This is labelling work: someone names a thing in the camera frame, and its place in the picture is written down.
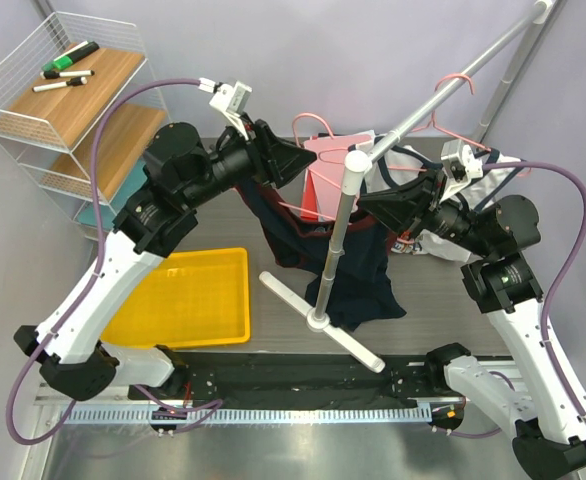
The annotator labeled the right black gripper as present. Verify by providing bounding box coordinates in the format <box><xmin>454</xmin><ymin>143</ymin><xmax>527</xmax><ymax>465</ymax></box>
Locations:
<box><xmin>358</xmin><ymin>167</ymin><xmax>494</xmax><ymax>258</ymax></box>

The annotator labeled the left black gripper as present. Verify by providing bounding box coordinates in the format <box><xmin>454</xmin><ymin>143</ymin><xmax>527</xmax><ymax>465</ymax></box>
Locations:
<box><xmin>182</xmin><ymin>112</ymin><xmax>318</xmax><ymax>210</ymax></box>

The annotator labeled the white navy tank top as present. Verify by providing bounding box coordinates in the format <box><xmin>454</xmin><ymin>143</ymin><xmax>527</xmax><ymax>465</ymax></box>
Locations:
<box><xmin>364</xmin><ymin>163</ymin><xmax>516</xmax><ymax>263</ymax></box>

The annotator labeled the pink hanger of navy top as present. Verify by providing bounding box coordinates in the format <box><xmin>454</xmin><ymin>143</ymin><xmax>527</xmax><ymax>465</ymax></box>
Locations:
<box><xmin>277</xmin><ymin>112</ymin><xmax>374</xmax><ymax>224</ymax></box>

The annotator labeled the navy maroon tank top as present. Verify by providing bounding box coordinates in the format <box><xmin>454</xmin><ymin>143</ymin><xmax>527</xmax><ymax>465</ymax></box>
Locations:
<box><xmin>237</xmin><ymin>180</ymin><xmax>406</xmax><ymax>331</ymax></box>

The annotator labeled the pink hanger of white top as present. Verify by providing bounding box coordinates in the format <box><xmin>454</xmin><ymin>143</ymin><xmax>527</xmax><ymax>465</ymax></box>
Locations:
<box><xmin>377</xmin><ymin>145</ymin><xmax>532</xmax><ymax>184</ymax></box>

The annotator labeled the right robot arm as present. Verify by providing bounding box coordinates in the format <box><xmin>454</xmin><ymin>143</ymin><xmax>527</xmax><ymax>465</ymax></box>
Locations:
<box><xmin>358</xmin><ymin>162</ymin><xmax>586</xmax><ymax>479</ymax></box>

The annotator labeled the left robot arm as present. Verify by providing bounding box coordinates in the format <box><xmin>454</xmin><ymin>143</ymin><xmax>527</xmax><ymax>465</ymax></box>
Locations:
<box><xmin>14</xmin><ymin>120</ymin><xmax>316</xmax><ymax>401</ymax></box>

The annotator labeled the red folder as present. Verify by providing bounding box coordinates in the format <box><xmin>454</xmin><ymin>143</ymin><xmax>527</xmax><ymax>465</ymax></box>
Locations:
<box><xmin>300</xmin><ymin>171</ymin><xmax>319</xmax><ymax>221</ymax></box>

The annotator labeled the yellow plastic tray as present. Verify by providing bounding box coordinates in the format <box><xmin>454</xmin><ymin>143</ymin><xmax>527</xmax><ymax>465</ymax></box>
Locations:
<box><xmin>101</xmin><ymin>248</ymin><xmax>251</xmax><ymax>350</ymax></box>

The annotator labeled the teal bathroom scale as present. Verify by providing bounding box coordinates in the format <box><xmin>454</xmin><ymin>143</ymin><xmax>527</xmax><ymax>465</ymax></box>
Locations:
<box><xmin>75</xmin><ymin>204</ymin><xmax>115</xmax><ymax>232</ymax></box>

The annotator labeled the silver clothes rack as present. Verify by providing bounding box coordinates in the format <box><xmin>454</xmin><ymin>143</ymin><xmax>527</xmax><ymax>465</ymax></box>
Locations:
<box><xmin>259</xmin><ymin>1</ymin><xmax>554</xmax><ymax>374</ymax></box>

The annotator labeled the black white marker lower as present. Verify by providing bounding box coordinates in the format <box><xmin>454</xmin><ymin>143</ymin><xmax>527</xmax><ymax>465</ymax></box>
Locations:
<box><xmin>32</xmin><ymin>76</ymin><xmax>88</xmax><ymax>93</ymax></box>

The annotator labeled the black white marker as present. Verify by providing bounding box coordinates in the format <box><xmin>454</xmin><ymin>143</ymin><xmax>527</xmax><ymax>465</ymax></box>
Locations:
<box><xmin>32</xmin><ymin>76</ymin><xmax>88</xmax><ymax>93</ymax></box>
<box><xmin>40</xmin><ymin>70</ymin><xmax>95</xmax><ymax>80</ymax></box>

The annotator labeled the white marker behind highlighter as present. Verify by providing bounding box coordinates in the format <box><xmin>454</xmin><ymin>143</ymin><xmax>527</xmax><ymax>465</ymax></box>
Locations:
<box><xmin>60</xmin><ymin>40</ymin><xmax>89</xmax><ymax>57</ymax></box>

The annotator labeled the green highlighter marker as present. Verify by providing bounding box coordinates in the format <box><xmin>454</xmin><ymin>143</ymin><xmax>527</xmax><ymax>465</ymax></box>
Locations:
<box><xmin>42</xmin><ymin>41</ymin><xmax>100</xmax><ymax>71</ymax></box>

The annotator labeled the black white marker upper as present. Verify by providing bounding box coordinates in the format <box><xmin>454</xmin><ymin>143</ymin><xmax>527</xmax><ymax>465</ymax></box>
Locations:
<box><xmin>40</xmin><ymin>70</ymin><xmax>95</xmax><ymax>80</ymax></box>

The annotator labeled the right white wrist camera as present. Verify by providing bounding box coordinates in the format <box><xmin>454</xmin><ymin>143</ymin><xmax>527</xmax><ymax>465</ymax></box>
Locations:
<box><xmin>440</xmin><ymin>139</ymin><xmax>483</xmax><ymax>202</ymax></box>

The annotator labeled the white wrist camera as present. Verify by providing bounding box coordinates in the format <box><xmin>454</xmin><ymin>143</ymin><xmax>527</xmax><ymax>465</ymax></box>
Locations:
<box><xmin>440</xmin><ymin>139</ymin><xmax>483</xmax><ymax>202</ymax></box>
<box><xmin>199</xmin><ymin>78</ymin><xmax>252</xmax><ymax>140</ymax></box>

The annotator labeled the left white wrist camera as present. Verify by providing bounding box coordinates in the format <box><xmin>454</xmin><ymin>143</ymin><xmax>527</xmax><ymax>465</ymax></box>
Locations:
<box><xmin>199</xmin><ymin>78</ymin><xmax>252</xmax><ymax>140</ymax></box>

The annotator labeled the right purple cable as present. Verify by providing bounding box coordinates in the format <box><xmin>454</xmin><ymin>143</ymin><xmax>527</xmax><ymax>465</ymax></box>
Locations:
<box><xmin>482</xmin><ymin>159</ymin><xmax>586</xmax><ymax>446</ymax></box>

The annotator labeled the purple cable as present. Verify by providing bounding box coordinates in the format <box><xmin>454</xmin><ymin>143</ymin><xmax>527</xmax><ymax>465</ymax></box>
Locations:
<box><xmin>482</xmin><ymin>159</ymin><xmax>586</xmax><ymax>446</ymax></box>
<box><xmin>5</xmin><ymin>78</ymin><xmax>214</xmax><ymax>446</ymax></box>

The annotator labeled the white wire wooden shelf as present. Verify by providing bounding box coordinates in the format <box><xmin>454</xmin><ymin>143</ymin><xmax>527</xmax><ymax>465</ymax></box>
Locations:
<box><xmin>0</xmin><ymin>12</ymin><xmax>156</xmax><ymax>240</ymax></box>

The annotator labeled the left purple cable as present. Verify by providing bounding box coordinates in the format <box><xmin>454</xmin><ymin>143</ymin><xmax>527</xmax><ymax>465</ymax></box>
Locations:
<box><xmin>5</xmin><ymin>78</ymin><xmax>214</xmax><ymax>446</ymax></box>

